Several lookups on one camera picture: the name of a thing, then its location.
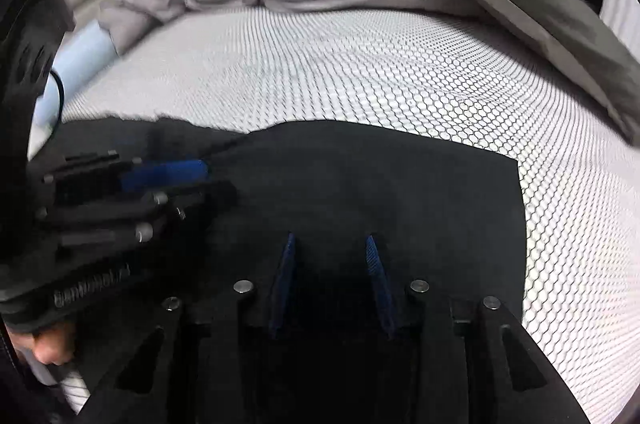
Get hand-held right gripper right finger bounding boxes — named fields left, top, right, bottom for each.
left=364, top=234, right=593, bottom=424

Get black pants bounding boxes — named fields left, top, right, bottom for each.
left=30, top=117, right=531, bottom=424

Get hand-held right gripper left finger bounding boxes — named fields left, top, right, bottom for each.
left=77, top=231, right=298, bottom=424

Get black cable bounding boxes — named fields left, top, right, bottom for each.
left=44, top=70, right=66, bottom=127

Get light blue pillow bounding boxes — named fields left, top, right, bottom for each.
left=37, top=19, right=121, bottom=125

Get white mattress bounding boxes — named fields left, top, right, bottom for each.
left=30, top=7, right=640, bottom=424

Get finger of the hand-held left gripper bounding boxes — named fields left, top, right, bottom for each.
left=36, top=181, right=238, bottom=250
left=42, top=150, right=212, bottom=205

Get person's left hand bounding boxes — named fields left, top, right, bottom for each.
left=10, top=320, right=77, bottom=367

